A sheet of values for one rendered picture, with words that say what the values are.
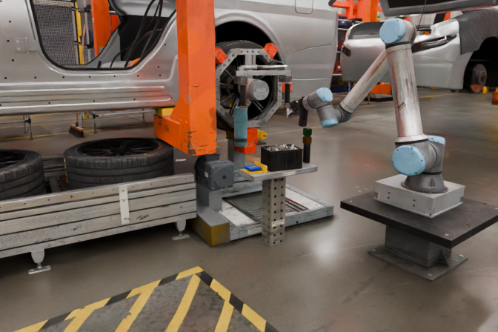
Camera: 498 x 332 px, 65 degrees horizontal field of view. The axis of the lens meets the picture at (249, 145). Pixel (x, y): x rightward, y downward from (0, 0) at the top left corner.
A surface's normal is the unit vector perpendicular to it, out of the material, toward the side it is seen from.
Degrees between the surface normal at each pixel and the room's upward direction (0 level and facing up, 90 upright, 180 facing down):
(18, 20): 89
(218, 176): 90
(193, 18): 90
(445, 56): 90
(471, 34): 81
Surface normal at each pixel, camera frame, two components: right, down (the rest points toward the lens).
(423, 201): -0.80, 0.13
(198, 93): 0.50, 0.18
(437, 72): -0.25, 0.39
